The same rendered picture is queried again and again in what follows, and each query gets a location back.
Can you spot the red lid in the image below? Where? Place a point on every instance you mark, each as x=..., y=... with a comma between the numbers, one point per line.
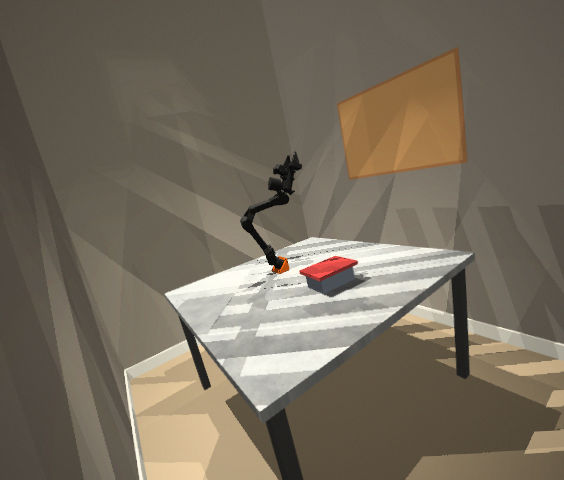
x=327, y=268

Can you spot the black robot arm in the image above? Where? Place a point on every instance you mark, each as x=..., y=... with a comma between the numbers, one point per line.
x=280, y=198

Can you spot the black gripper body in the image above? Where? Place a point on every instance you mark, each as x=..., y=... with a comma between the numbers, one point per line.
x=292, y=167

